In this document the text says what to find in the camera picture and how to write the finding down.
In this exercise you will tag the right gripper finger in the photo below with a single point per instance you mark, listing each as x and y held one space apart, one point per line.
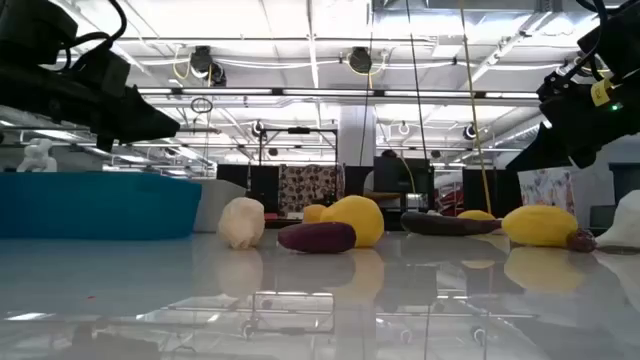
545 152

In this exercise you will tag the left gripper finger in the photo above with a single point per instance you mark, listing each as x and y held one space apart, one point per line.
145 122

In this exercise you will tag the yellow fruit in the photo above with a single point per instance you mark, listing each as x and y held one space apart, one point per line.
357 217
540 226
476 215
312 214

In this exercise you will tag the purple sweet potato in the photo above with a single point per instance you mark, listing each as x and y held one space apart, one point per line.
581 241
316 237

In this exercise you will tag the dark purple eggplant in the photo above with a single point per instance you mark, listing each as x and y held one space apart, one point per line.
445 225

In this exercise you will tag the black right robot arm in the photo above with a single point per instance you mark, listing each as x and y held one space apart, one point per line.
625 40

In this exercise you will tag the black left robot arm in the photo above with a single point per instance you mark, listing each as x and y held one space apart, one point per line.
30 30

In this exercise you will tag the floral printed panel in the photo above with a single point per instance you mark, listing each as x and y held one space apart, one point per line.
547 190

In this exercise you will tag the black partition panel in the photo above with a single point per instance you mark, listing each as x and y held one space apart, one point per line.
500 190
250 180

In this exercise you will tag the white robot figure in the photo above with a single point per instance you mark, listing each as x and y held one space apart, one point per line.
37 157

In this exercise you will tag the dark blue panel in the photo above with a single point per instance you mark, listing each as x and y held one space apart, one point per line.
625 182

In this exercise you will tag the teal plastic basket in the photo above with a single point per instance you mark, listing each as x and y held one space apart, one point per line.
100 205

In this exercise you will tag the grey plastic basket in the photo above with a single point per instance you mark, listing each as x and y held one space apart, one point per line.
212 205

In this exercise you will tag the patterned cloth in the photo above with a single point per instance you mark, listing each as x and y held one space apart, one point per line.
310 187

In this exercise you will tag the long ceiling light bar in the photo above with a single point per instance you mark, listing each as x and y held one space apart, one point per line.
325 92

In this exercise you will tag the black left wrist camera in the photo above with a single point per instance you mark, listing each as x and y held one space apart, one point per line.
102 72

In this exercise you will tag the black metal frame rig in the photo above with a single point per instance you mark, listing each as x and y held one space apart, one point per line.
298 130

